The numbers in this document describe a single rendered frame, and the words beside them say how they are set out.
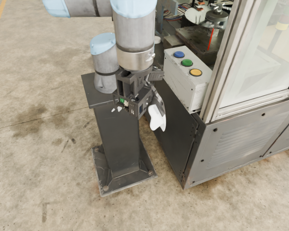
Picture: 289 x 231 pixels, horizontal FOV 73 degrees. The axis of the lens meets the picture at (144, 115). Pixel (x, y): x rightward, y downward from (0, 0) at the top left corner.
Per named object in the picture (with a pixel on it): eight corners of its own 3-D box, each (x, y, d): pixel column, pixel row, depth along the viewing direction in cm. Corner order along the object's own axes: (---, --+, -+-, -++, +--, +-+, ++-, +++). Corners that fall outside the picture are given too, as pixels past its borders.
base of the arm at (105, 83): (97, 96, 89) (93, 78, 81) (91, 78, 98) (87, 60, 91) (129, 89, 92) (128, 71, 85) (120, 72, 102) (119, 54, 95)
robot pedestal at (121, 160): (102, 195, 132) (72, 123, 78) (91, 148, 158) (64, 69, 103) (156, 176, 142) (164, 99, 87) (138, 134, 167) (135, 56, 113)
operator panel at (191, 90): (211, 107, 84) (221, 79, 73) (189, 114, 81) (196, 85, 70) (180, 72, 102) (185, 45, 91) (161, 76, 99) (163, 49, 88)
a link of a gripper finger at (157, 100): (153, 118, 52) (136, 92, 49) (156, 114, 53) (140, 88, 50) (166, 117, 49) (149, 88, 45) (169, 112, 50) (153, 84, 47)
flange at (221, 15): (227, 21, 97) (228, 15, 95) (204, 18, 100) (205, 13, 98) (228, 13, 104) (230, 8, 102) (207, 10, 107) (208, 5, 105)
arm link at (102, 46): (95, 58, 92) (89, 30, 82) (124, 58, 92) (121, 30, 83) (91, 74, 84) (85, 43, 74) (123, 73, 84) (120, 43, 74)
